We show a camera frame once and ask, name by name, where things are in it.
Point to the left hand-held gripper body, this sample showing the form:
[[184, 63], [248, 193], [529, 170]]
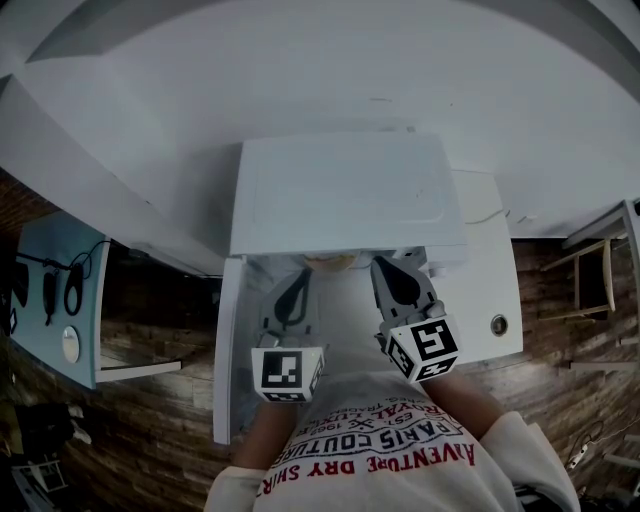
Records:
[[287, 372]]

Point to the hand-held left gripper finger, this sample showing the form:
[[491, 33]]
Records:
[[312, 310], [270, 310]]

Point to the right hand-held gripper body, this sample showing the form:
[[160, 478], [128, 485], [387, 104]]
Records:
[[425, 350]]

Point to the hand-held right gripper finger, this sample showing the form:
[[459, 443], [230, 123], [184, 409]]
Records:
[[382, 295], [425, 292]]

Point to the white microwave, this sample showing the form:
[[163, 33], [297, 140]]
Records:
[[345, 195]]

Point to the person's left forearm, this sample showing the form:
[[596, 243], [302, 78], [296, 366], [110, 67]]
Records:
[[265, 435]]

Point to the person's right forearm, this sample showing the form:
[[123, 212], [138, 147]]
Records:
[[470, 405]]

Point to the person's right hand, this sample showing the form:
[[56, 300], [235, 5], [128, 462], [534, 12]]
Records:
[[434, 309]]

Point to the white table with grommet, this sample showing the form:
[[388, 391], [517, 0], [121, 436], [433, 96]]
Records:
[[495, 280]]

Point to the round metal table grommet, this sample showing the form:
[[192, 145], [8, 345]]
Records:
[[498, 324]]

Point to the person's white printed shirt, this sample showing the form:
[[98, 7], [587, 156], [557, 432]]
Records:
[[390, 450]]

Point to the wooden chair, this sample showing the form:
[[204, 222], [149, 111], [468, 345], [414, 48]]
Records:
[[592, 285]]

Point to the white round disc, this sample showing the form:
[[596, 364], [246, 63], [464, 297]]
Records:
[[71, 344]]

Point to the black handheld device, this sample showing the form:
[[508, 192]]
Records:
[[50, 295]]

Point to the pale blue table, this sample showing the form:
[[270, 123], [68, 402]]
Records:
[[55, 240]]

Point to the black stand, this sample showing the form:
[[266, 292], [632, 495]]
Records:
[[40, 260]]

